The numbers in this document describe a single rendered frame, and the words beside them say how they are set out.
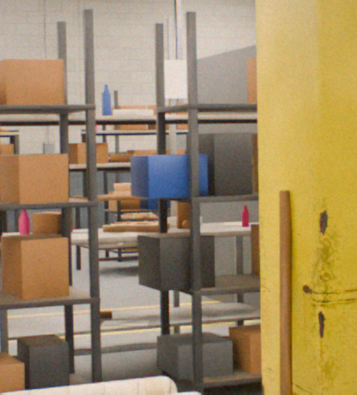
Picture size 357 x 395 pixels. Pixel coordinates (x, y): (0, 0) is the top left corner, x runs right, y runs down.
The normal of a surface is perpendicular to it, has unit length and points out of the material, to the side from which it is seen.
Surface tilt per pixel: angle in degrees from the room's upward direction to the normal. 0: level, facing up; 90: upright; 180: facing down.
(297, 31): 90
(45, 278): 90
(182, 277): 90
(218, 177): 90
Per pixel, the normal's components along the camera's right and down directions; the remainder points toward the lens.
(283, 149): -0.94, 0.04
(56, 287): 0.44, 0.04
